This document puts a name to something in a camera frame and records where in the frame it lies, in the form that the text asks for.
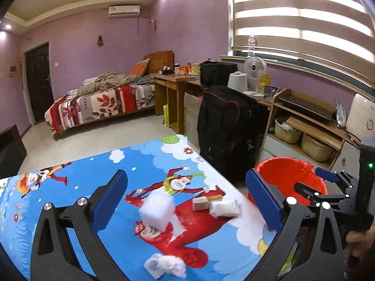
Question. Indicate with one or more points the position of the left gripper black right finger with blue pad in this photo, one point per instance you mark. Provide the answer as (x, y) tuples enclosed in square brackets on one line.
[(307, 245)]

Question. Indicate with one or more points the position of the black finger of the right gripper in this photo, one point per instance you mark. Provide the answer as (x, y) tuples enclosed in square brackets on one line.
[(316, 197)]

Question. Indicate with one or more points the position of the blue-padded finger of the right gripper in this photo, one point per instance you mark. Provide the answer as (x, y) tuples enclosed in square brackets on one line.
[(342, 182)]

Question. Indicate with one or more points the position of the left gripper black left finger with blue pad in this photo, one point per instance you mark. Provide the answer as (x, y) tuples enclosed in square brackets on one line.
[(53, 256)]

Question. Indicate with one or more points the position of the white paper wad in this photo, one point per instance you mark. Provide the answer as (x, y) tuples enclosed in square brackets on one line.
[(224, 208)]

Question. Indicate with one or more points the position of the white tissue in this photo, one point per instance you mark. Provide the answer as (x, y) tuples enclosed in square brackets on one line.
[(158, 265)]

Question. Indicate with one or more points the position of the white foam block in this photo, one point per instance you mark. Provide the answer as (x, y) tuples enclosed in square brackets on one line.
[(157, 210)]

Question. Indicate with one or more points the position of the red mesh trash bin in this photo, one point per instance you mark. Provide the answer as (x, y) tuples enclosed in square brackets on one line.
[(285, 172)]

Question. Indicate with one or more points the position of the person's right hand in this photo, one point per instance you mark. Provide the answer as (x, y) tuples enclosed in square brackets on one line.
[(361, 241)]

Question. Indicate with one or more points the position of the beige basket right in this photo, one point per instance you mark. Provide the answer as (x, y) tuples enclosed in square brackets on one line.
[(315, 149)]

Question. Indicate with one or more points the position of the beige basket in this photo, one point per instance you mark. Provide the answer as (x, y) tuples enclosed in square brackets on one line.
[(315, 149), (285, 131)]

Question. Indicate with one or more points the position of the beige basket left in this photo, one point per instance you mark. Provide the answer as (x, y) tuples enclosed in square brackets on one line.
[(285, 131)]

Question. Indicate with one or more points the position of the white rice cooker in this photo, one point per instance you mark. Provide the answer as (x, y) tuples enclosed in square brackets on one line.
[(361, 119)]

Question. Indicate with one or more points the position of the wooden shelf cabinet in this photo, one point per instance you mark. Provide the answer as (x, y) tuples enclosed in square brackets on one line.
[(346, 152)]

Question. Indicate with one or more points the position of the black laptop on shelf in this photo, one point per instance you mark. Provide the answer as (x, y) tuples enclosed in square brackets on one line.
[(306, 105)]

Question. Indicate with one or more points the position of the large black bag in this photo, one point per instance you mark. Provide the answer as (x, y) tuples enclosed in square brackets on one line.
[(228, 128)]

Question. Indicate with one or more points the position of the small cardboard box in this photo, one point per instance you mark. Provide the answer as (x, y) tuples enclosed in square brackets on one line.
[(204, 202)]

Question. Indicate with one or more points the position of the yellow package on desk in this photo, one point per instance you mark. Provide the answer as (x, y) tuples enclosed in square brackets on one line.
[(265, 80)]

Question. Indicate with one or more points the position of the cartoon blue play mat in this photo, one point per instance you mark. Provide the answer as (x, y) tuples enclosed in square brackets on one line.
[(212, 248)]

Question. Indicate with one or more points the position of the white thread cone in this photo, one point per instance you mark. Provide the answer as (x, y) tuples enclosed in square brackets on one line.
[(238, 81)]

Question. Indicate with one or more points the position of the white desk fan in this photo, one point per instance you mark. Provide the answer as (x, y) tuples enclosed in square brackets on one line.
[(255, 68)]

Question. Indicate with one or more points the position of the black backpack on desk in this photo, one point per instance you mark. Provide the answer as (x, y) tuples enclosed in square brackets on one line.
[(216, 73)]

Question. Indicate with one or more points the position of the striped zebra window blind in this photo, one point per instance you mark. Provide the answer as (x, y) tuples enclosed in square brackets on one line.
[(337, 34)]

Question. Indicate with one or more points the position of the bed with floral sheet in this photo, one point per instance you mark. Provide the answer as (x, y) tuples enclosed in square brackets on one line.
[(68, 112)]

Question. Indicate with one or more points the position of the wooden desk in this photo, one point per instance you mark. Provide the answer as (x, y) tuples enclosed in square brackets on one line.
[(170, 90)]

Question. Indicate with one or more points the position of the dark wooden door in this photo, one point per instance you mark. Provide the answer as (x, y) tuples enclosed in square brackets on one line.
[(39, 81)]

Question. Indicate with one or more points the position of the beige crumpled blanket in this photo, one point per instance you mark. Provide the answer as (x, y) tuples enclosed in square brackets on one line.
[(102, 82)]

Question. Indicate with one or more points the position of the wooden headboard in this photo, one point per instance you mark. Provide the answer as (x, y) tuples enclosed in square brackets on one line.
[(158, 60)]

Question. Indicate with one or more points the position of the orange pillow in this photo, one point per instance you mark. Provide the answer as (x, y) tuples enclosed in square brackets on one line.
[(140, 68)]

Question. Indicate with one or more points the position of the wall ornament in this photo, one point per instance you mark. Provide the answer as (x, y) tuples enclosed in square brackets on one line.
[(100, 41)]

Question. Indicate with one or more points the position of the white wall air conditioner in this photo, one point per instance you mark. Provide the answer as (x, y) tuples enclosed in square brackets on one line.
[(124, 11)]

